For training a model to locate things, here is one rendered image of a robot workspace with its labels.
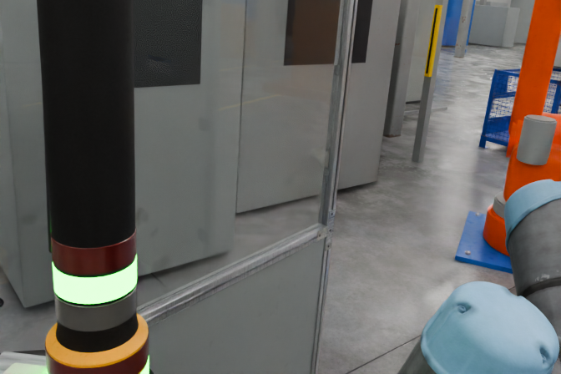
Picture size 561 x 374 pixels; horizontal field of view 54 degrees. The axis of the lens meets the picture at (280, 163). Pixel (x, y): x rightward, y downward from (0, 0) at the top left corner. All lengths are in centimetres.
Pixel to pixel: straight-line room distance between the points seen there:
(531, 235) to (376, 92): 443
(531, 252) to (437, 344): 15
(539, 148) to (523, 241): 344
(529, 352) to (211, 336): 123
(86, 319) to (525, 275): 36
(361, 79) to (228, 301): 343
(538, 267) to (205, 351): 117
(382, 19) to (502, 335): 451
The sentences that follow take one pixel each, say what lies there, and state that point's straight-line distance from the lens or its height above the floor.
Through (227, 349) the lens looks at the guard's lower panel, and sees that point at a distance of 162.
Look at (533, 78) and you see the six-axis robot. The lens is 419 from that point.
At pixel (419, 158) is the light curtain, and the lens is 619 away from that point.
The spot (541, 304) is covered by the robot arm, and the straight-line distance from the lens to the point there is 48.
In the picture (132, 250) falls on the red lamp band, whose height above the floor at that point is 162.
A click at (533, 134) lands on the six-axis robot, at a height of 93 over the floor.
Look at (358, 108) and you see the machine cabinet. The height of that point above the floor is 78.
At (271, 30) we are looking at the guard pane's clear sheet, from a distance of 140.
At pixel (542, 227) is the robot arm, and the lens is 51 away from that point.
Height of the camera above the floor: 173
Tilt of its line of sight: 18 degrees down
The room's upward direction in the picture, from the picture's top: 4 degrees clockwise
